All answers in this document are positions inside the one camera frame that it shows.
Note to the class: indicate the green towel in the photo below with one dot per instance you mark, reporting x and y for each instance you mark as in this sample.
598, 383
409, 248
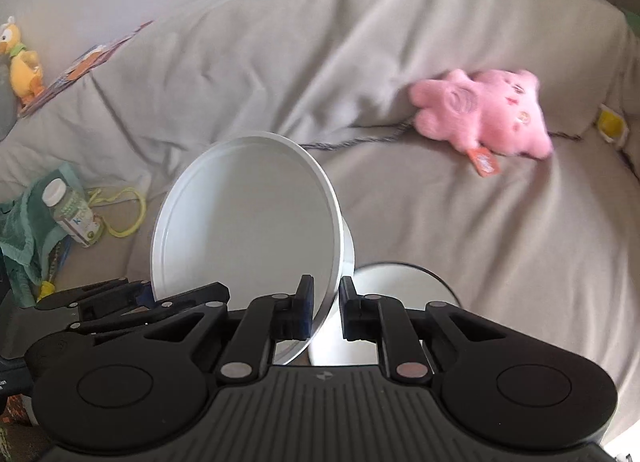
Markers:
29, 234

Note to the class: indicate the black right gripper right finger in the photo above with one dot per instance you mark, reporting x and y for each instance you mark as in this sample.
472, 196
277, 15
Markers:
385, 322

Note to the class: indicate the pink plush toy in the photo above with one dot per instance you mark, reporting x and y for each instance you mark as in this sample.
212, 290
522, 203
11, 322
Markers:
493, 113

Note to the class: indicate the white paper bowl orange logo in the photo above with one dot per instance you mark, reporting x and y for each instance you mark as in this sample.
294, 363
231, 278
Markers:
255, 213

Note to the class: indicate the yellow duck plush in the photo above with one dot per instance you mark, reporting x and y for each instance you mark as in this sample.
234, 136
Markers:
25, 70

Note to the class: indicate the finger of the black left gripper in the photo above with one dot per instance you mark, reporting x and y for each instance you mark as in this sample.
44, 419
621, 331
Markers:
151, 310
85, 296

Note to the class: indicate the yellow cat charm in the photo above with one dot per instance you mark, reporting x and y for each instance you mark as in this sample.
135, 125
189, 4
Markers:
47, 288

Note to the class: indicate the kids vitamin bottle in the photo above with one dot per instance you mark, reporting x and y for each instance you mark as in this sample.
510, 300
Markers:
71, 211

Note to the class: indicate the yellow tag item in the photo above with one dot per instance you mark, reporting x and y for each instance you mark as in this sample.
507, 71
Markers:
612, 127

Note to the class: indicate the stainless steel bowl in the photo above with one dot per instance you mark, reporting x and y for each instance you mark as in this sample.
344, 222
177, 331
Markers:
414, 286

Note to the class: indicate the colourful booklet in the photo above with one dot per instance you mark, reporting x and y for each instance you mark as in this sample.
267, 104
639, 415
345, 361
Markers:
94, 57

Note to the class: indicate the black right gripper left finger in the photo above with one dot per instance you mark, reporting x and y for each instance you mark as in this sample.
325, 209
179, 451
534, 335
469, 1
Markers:
266, 322

